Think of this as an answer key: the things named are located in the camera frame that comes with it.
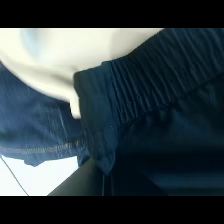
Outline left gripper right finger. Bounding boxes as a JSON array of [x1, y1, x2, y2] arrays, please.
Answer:
[[111, 171, 167, 196]]

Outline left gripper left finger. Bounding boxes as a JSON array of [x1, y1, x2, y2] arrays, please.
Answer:
[[48, 156, 106, 196]]

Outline dark blue pants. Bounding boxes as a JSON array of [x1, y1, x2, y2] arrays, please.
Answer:
[[0, 28, 224, 196]]

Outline white garment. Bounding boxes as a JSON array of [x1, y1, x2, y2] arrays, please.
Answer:
[[0, 28, 164, 119]]

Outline black cable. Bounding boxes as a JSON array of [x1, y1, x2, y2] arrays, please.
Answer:
[[0, 155, 30, 196]]

